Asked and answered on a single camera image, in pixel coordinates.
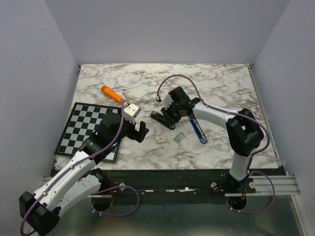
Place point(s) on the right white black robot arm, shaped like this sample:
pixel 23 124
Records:
pixel 243 132

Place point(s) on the black stapler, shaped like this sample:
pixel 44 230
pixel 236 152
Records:
pixel 162 120

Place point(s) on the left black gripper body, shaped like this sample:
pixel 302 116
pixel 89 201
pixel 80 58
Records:
pixel 129 130

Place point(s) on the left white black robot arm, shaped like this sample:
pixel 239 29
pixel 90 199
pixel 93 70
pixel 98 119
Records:
pixel 43 208

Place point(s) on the aluminium frame rail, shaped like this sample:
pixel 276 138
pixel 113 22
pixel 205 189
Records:
pixel 270 184

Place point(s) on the black white checkerboard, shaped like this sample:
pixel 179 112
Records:
pixel 83 120

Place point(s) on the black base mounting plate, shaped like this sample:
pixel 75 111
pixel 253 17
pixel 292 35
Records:
pixel 171 187

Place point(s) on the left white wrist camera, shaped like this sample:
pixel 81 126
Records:
pixel 131 112

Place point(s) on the staple tray with staples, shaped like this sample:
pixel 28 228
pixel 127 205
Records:
pixel 179 137

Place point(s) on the white staple box sleeve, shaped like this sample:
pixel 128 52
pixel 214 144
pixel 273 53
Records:
pixel 161 140

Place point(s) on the orange plastic cylinder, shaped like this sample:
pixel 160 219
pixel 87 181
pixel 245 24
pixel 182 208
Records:
pixel 110 93

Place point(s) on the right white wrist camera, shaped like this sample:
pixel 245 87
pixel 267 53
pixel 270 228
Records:
pixel 167 101

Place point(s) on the blue stapler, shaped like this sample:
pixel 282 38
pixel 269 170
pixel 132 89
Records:
pixel 200 134

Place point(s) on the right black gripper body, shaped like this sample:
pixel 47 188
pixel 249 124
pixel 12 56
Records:
pixel 173 113

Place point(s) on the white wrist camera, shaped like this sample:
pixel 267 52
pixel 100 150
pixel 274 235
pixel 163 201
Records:
pixel 131 112
pixel 167 101

